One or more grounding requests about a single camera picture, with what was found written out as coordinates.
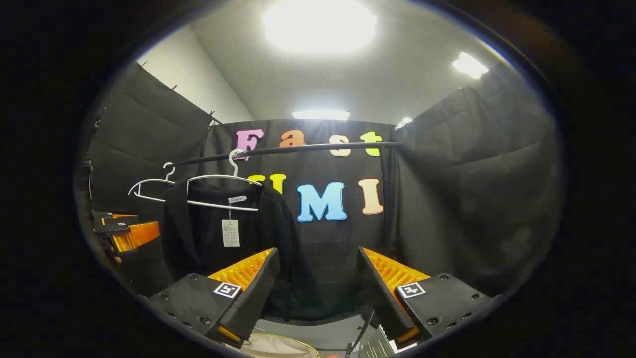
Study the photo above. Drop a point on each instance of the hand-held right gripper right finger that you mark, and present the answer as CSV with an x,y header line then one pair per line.
x,y
382,303

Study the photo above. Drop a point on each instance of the white clothes hanger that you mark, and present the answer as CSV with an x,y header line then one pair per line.
x,y
213,204
149,181

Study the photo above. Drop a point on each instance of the empty white clothes hanger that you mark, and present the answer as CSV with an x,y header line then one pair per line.
x,y
149,181

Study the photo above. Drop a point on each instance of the black knit garment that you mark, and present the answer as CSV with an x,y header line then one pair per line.
x,y
198,238

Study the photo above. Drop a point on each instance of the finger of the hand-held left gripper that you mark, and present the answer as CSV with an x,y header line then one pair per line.
x,y
107,217
119,227

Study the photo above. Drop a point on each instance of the black clothes rack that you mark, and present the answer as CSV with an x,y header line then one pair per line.
x,y
298,148

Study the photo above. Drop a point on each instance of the black backdrop cloth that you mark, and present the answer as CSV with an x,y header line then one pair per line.
x,y
447,199

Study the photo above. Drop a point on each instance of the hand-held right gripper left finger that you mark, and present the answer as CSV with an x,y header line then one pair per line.
x,y
258,293

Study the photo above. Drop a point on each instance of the ceiling light panel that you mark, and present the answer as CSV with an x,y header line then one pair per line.
x,y
469,64
404,122
320,115
318,25

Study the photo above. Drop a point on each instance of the white paper hang tag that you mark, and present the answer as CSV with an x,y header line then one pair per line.
x,y
231,233

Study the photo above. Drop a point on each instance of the beige laundry hamper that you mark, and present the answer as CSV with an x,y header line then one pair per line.
x,y
268,348

